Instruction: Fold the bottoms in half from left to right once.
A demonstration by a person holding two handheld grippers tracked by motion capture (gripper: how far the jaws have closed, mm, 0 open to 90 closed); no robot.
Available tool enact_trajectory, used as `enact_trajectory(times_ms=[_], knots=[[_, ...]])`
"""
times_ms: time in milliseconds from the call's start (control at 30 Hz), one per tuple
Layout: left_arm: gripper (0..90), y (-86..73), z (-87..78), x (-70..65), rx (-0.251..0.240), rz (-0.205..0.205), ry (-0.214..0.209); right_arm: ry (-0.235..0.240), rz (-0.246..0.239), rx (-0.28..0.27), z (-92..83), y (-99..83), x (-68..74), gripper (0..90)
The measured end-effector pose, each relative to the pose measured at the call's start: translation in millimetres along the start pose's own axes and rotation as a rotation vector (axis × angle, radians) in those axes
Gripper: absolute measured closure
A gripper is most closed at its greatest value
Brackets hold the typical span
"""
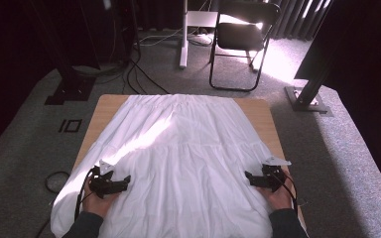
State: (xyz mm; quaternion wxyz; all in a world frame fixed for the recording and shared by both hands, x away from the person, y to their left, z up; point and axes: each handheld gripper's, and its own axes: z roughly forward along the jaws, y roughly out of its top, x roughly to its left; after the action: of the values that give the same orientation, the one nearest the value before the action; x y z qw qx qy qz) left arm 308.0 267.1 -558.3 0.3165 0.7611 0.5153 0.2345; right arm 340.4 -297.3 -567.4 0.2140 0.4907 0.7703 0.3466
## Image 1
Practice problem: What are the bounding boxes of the thin black floor cable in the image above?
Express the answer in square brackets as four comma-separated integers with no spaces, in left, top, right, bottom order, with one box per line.
[35,216,53,238]

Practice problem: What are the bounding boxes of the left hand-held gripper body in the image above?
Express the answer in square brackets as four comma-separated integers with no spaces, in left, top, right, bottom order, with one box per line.
[88,160,120,199]

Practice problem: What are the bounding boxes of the white desk frame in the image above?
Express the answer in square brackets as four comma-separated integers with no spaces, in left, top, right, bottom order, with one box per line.
[178,0,219,69]

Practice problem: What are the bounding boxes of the person's left hand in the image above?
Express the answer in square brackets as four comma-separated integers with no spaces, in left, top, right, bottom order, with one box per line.
[82,179,120,218]

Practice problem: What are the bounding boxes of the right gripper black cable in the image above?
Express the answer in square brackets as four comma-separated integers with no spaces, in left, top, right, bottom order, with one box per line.
[271,172,300,216]

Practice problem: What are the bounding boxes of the person's right hand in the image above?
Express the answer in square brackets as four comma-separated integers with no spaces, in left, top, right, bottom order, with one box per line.
[257,170,296,211]

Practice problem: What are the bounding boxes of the white tiered skirt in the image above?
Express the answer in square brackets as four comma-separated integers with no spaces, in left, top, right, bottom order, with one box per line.
[50,93,294,238]

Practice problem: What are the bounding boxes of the grey pleated curtain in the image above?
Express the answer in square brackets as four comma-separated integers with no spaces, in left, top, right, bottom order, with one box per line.
[271,0,331,42]

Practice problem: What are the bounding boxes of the round black ring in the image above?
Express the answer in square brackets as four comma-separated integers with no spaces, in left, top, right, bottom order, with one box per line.
[44,171,71,194]

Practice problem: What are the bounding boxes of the black floor cables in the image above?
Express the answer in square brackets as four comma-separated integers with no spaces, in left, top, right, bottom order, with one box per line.
[121,0,174,97]

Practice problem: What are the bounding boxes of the white floor cables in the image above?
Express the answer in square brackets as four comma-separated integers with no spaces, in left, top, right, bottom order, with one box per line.
[135,26,213,48]

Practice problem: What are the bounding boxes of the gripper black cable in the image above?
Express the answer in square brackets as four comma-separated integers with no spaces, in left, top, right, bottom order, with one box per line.
[73,167,97,222]
[271,172,300,216]

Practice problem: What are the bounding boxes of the dark equipment rack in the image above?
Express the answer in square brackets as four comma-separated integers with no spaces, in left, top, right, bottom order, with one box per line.
[75,0,139,70]

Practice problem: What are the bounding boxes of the black stand with square base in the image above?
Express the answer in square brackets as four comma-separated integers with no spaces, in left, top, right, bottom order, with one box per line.
[29,0,97,106]

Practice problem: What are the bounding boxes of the black folding chair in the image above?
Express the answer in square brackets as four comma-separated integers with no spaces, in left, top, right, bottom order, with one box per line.
[208,0,282,93]

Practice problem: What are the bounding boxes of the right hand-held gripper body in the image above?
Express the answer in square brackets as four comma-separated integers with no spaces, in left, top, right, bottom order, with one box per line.
[261,156,292,192]

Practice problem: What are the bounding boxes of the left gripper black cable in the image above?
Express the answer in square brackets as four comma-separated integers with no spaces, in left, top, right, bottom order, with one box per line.
[73,167,97,222]

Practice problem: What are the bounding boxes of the black post with grey base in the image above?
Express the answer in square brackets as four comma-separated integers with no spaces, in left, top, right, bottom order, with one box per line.
[284,63,333,117]

